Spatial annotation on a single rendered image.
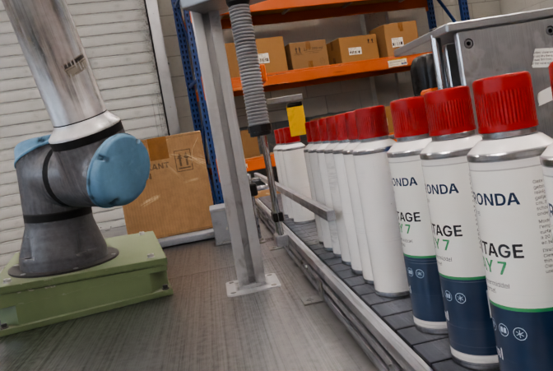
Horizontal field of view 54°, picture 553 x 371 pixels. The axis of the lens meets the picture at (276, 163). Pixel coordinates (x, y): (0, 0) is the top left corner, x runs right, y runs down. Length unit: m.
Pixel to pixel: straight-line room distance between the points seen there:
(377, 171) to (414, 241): 0.12
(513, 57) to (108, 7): 5.02
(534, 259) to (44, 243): 0.82
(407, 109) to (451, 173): 0.10
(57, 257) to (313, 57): 4.24
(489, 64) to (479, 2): 6.51
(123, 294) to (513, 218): 0.75
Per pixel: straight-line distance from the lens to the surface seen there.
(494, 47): 0.53
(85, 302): 0.98
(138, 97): 5.27
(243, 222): 0.90
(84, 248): 1.03
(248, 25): 0.79
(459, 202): 0.40
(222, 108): 0.89
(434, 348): 0.48
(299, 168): 1.12
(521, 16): 0.55
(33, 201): 1.02
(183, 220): 1.50
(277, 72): 4.80
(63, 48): 0.88
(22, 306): 0.99
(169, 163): 1.49
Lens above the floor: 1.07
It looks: 3 degrees down
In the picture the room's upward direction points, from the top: 10 degrees counter-clockwise
